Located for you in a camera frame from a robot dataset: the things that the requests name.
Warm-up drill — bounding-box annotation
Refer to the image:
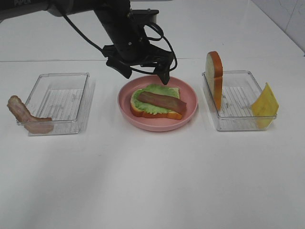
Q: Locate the pink round plate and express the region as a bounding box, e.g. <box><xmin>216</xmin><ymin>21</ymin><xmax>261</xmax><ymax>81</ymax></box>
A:
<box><xmin>117</xmin><ymin>75</ymin><xmax>198</xmax><ymax>132</ymax></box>

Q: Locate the green lettuce leaf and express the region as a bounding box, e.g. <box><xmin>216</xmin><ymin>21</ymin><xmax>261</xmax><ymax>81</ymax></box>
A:
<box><xmin>130</xmin><ymin>84</ymin><xmax>180</xmax><ymax>115</ymax></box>

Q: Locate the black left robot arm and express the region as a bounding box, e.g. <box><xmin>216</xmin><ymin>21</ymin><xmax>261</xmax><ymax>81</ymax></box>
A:
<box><xmin>0</xmin><ymin>0</ymin><xmax>177</xmax><ymax>85</ymax></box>

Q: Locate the bread slice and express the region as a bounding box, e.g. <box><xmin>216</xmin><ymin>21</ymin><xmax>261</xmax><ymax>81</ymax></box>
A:
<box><xmin>205</xmin><ymin>51</ymin><xmax>223</xmax><ymax>111</ymax></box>
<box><xmin>130</xmin><ymin>104</ymin><xmax>183</xmax><ymax>120</ymax></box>

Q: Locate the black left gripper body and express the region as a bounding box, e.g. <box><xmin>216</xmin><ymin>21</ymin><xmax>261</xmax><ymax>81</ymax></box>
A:
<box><xmin>102</xmin><ymin>26</ymin><xmax>176</xmax><ymax>69</ymax></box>

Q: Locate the curved bacon strip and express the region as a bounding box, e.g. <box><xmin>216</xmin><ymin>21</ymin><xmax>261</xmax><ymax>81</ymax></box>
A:
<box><xmin>7</xmin><ymin>95</ymin><xmax>53</xmax><ymax>134</ymax></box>

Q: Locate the clear right plastic container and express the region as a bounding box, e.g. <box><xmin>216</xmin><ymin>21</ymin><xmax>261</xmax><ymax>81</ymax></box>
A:
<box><xmin>202</xmin><ymin>71</ymin><xmax>266</xmax><ymax>131</ymax></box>

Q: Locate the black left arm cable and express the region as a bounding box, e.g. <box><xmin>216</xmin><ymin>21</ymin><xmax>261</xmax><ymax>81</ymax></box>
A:
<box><xmin>62</xmin><ymin>9</ymin><xmax>178</xmax><ymax>77</ymax></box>

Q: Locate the clear left plastic container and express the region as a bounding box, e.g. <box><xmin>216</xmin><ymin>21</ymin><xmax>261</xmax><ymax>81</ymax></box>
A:
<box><xmin>17</xmin><ymin>73</ymin><xmax>95</xmax><ymax>135</ymax></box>

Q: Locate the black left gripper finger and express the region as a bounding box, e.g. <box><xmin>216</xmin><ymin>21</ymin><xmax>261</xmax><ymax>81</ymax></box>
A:
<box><xmin>153</xmin><ymin>61</ymin><xmax>172</xmax><ymax>85</ymax></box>
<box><xmin>106</xmin><ymin>58</ymin><xmax>132</xmax><ymax>79</ymax></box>

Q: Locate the clear plastic container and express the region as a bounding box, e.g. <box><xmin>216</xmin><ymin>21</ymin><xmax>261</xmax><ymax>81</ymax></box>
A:
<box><xmin>202</xmin><ymin>71</ymin><xmax>266</xmax><ymax>131</ymax></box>
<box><xmin>17</xmin><ymin>73</ymin><xmax>95</xmax><ymax>135</ymax></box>

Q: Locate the yellow cheese slice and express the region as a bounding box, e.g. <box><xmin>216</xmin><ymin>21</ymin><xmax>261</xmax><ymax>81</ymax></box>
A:
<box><xmin>251</xmin><ymin>83</ymin><xmax>279</xmax><ymax>130</ymax></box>

